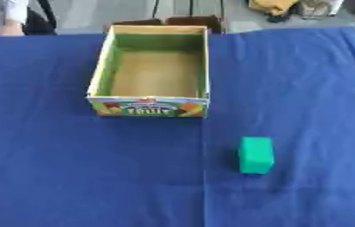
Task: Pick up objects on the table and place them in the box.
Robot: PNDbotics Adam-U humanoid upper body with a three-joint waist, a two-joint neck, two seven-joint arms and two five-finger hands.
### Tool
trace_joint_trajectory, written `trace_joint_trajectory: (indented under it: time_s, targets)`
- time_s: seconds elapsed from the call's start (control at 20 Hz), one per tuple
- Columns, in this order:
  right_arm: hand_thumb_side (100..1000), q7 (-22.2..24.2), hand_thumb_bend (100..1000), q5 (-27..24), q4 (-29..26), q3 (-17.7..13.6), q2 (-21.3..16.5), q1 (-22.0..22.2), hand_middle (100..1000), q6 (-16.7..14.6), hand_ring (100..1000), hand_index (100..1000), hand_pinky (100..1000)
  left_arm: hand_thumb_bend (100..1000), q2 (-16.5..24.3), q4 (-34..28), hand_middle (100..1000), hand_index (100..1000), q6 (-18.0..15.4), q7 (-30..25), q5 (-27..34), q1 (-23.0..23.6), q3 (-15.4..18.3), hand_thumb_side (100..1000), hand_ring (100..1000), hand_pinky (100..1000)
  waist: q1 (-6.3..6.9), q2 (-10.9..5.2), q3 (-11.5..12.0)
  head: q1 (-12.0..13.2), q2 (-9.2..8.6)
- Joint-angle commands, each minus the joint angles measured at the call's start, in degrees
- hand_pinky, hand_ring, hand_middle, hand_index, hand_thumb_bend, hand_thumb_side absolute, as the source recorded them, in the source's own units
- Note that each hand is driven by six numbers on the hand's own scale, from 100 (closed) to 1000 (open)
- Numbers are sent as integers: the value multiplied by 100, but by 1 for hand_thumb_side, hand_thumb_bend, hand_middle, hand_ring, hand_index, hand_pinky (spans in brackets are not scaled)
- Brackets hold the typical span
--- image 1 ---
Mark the open cardboard box green inside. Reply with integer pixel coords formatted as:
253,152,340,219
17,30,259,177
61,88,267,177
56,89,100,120
85,24,212,119

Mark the green rectangular block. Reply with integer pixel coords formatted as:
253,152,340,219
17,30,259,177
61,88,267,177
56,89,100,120
236,136,276,175

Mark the brown wooden chair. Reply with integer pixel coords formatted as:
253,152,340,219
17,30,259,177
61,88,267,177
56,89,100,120
104,0,227,35

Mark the yellow bag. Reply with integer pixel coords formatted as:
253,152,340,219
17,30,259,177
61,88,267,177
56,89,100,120
247,0,301,17

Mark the black bag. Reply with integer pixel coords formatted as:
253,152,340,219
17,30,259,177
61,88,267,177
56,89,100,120
22,0,59,36

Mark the person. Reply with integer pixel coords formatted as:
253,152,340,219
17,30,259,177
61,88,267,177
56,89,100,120
0,0,32,37

